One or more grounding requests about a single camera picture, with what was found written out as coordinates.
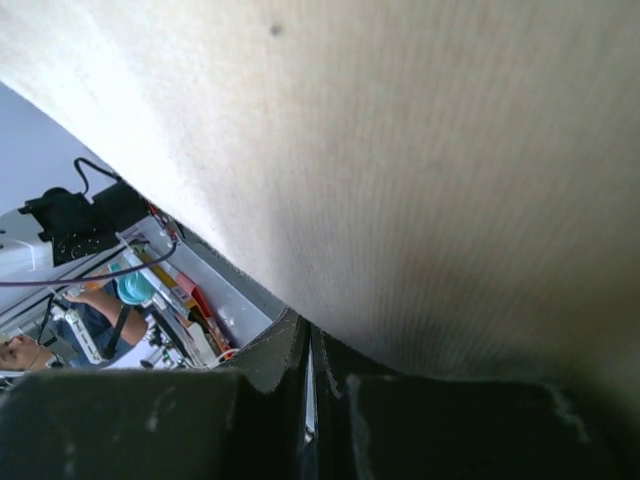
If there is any teal round container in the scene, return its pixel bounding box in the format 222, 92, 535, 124
116, 272, 154, 306

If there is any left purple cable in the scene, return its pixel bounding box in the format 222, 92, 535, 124
0, 239, 180, 289

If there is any seated person in background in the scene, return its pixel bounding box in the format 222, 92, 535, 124
1, 282, 148, 371

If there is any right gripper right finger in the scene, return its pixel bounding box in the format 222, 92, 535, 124
312, 328, 625, 479

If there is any peach yellow t shirt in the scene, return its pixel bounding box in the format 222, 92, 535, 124
0, 0, 640, 480

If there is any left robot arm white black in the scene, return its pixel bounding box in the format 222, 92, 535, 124
1, 182, 149, 278

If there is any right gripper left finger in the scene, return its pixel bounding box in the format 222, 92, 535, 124
1, 311, 310, 479

